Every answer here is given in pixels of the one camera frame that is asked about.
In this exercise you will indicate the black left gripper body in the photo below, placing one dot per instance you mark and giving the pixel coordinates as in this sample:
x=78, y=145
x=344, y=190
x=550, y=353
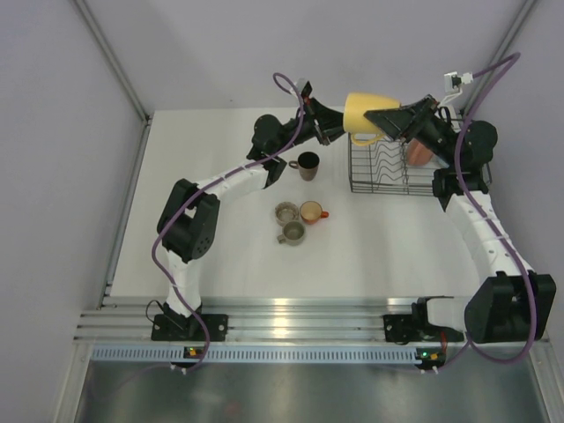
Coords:
x=307, y=129

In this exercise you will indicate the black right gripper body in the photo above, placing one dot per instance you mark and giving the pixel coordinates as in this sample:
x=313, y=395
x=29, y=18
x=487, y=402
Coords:
x=431, y=131

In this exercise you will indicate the pink ceramic mug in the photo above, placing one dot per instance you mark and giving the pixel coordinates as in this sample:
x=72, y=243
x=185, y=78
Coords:
x=417, y=155

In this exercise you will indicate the dark brown mug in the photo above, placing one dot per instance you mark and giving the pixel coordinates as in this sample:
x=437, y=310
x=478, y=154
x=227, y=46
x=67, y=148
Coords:
x=307, y=165

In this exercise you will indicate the small orange cup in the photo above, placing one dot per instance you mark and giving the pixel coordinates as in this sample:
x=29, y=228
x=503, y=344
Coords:
x=311, y=212

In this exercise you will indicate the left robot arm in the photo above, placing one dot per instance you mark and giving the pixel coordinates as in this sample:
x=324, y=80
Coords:
x=187, y=225

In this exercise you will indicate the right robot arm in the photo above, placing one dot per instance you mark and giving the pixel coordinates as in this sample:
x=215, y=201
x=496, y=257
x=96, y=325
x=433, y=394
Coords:
x=513, y=302

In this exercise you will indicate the fluted beige small cup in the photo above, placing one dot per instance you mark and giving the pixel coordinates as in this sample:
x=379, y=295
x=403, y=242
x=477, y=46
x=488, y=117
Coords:
x=286, y=212

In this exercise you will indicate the grey-brown stoneware cup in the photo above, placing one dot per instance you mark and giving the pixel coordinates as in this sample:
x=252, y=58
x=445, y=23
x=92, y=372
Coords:
x=293, y=233

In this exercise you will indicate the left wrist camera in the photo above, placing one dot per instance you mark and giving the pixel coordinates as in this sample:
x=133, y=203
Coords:
x=303, y=88

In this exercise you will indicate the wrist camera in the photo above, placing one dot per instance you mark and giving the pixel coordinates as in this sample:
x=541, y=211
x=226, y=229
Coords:
x=303, y=88
x=454, y=81

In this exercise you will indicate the grey wire dish rack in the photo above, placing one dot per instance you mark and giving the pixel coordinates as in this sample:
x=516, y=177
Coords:
x=377, y=165

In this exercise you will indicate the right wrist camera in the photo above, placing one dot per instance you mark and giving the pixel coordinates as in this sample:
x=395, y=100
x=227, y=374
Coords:
x=454, y=81

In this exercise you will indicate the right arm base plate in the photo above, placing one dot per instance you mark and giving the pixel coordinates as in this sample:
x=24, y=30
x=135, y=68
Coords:
x=404, y=329

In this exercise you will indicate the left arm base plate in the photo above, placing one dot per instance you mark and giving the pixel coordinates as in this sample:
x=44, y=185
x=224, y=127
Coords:
x=172, y=328

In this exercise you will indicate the aluminium mounting rail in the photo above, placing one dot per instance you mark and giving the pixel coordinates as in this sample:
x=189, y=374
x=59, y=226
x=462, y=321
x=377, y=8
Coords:
x=284, y=321

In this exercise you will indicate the perforated cable duct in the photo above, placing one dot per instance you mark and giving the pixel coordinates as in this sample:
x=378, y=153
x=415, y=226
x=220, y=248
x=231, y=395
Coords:
x=262, y=354

